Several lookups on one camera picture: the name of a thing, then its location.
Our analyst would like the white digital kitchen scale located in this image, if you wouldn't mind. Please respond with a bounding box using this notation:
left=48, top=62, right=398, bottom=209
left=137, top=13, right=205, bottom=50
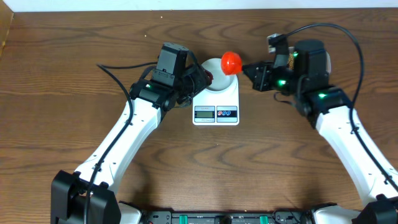
left=192, top=75, right=240, bottom=126

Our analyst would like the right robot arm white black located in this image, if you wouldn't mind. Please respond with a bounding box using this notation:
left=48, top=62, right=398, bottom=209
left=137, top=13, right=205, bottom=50
left=243, top=39, right=397, bottom=223

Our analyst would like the orange measuring scoop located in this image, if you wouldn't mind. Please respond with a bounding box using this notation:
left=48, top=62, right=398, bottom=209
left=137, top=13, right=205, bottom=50
left=221, top=52, right=243, bottom=75

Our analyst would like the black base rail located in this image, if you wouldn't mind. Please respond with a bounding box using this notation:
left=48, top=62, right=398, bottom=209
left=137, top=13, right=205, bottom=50
left=138, top=209, right=314, bottom=224

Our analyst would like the grey bowl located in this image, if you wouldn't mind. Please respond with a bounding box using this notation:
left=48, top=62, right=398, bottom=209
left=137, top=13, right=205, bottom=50
left=202, top=58, right=234, bottom=91

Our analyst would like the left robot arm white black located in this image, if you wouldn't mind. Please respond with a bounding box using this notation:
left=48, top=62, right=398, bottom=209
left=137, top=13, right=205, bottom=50
left=50, top=62, right=214, bottom=223

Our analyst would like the clear plastic soybean container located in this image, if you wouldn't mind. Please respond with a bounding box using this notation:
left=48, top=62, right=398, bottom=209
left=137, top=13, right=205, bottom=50
left=288, top=47, right=331, bottom=73

